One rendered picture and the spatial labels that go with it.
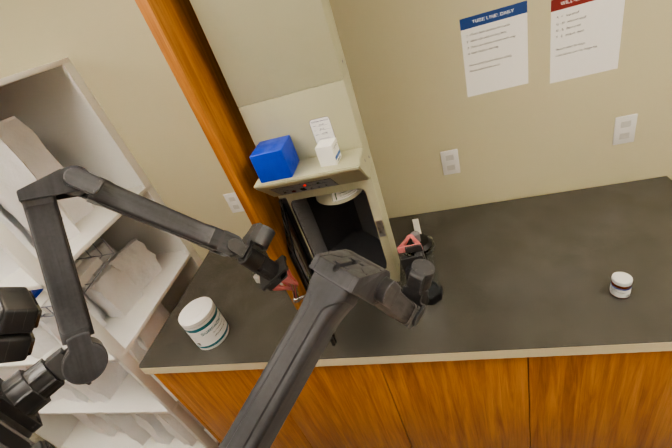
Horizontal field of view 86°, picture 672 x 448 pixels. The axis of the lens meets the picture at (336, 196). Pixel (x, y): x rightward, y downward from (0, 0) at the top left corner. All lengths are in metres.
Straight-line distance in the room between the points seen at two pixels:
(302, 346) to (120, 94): 1.53
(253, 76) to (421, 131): 0.75
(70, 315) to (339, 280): 0.63
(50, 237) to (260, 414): 0.61
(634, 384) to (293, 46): 1.38
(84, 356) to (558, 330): 1.18
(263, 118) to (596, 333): 1.10
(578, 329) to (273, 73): 1.10
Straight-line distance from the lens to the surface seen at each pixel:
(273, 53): 1.02
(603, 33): 1.57
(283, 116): 1.07
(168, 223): 0.97
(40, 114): 2.16
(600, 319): 1.30
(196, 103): 1.04
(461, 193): 1.68
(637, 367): 1.43
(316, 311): 0.50
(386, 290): 0.55
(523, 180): 1.71
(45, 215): 0.96
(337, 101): 1.02
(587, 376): 1.43
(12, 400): 0.97
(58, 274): 0.95
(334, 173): 0.99
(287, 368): 0.51
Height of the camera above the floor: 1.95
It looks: 30 degrees down
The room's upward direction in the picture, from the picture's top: 19 degrees counter-clockwise
